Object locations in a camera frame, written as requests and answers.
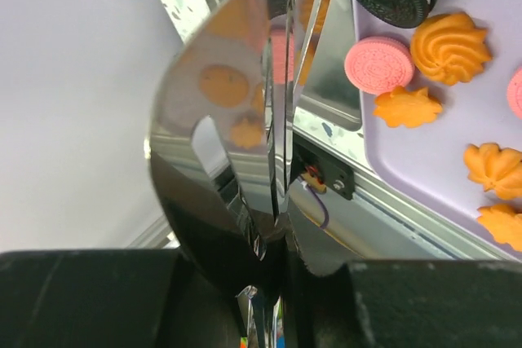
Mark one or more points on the pink sandwich cookie centre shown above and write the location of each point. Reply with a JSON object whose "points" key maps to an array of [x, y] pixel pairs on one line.
{"points": [[514, 93]]}

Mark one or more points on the orange rosette cookie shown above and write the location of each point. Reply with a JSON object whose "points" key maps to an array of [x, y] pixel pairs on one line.
{"points": [[496, 169]]}

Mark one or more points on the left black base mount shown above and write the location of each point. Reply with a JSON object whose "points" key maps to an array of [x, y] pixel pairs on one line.
{"points": [[327, 170]]}

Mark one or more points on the lavender plastic tray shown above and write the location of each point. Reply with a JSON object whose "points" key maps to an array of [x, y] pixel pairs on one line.
{"points": [[426, 163]]}

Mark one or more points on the pink sandwich cookie left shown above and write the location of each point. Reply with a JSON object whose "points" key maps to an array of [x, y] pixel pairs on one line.
{"points": [[376, 65]]}

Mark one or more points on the orange leaf cookie bottom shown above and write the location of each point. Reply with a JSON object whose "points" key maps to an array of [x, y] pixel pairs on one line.
{"points": [[503, 222]]}

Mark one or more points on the pink sandwich cookie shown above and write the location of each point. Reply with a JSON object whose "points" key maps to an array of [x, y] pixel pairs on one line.
{"points": [[376, 65], [514, 93]]}

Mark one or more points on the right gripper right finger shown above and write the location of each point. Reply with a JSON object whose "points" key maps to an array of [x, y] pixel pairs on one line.
{"points": [[403, 303]]}

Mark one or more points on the orange leaf cookie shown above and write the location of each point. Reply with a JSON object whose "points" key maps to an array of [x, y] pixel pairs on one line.
{"points": [[408, 108], [503, 222]]}

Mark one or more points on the orange leaf cookie left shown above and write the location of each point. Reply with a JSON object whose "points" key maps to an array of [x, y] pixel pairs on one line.
{"points": [[408, 108]]}

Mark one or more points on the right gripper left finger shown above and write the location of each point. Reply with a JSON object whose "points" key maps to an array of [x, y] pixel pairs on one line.
{"points": [[112, 298]]}

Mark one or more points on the orange swirl cookie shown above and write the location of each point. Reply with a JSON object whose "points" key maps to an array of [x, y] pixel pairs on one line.
{"points": [[449, 48]]}

